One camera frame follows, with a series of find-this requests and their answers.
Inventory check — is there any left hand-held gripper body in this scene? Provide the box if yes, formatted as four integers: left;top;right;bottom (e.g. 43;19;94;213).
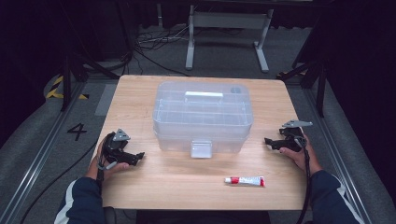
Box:
102;128;134;164

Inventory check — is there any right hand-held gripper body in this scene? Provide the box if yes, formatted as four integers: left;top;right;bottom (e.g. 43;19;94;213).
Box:
278;119;314;153

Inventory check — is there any red and white ointment tube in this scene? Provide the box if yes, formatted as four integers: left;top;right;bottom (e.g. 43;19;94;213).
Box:
224;175;266;188

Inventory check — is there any clear plastic storage box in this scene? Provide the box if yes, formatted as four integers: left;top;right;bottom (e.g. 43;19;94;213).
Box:
152;80;254;160

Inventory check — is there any person's left hand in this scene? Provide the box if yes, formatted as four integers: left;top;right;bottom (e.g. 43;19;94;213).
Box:
87;139;131;182

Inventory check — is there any person's right hand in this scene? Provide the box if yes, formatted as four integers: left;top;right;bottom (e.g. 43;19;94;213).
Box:
278;133;324;175

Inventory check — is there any black metal stand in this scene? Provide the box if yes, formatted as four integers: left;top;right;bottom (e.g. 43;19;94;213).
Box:
276;57;329;119
60;50;121;112

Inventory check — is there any left hand-held gripper cable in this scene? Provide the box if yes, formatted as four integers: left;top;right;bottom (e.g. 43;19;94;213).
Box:
95;133;119;189

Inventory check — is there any hand-held gripper cable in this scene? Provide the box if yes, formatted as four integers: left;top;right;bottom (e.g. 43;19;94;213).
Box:
95;133;119;189
294;135;313;224

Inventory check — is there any right hand-held gripper cable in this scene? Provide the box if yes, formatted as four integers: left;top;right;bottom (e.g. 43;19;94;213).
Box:
294;135;313;224

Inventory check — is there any metal floor rail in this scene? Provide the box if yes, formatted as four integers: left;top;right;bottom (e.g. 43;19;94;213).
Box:
0;82;87;224
302;87;375;224

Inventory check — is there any black floor cable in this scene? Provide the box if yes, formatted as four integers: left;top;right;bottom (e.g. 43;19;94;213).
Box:
19;141;99;224

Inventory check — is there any bundle of floor cables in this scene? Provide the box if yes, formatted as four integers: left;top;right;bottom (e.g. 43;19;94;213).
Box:
134;25;191;77

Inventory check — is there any grey metal table frame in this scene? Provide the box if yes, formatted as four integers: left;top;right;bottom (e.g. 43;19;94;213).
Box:
184;4;276;75

